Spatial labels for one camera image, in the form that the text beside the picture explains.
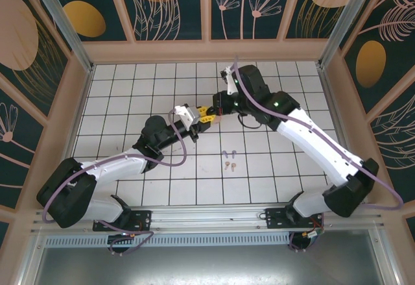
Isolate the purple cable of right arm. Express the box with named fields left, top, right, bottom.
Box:
left=233, top=54, right=405, bottom=252

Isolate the aluminium corner post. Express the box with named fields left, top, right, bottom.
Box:
left=317, top=0, right=388, bottom=70
left=25, top=0, right=95, bottom=73

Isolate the aluminium mounting rail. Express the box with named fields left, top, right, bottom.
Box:
left=30, top=207, right=388, bottom=234

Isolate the grey metal sheet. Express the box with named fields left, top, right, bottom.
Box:
left=32, top=245, right=385, bottom=285

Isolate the slotted grey cable duct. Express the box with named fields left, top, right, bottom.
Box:
left=43, top=234, right=294, bottom=247

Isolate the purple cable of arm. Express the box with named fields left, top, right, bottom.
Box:
left=233, top=54, right=405, bottom=252
left=43, top=109, right=188, bottom=256

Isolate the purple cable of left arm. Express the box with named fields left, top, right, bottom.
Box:
left=43, top=109, right=188, bottom=256

